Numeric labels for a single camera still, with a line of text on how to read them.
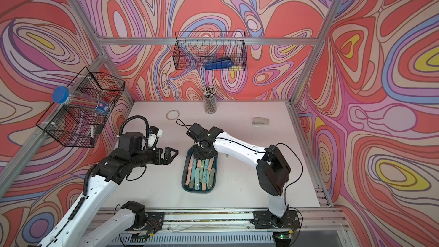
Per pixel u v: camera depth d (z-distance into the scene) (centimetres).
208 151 71
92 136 72
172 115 111
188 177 84
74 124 72
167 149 65
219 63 91
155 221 73
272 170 46
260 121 105
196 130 65
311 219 76
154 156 64
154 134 64
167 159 64
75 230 40
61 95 62
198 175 84
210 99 104
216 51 96
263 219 74
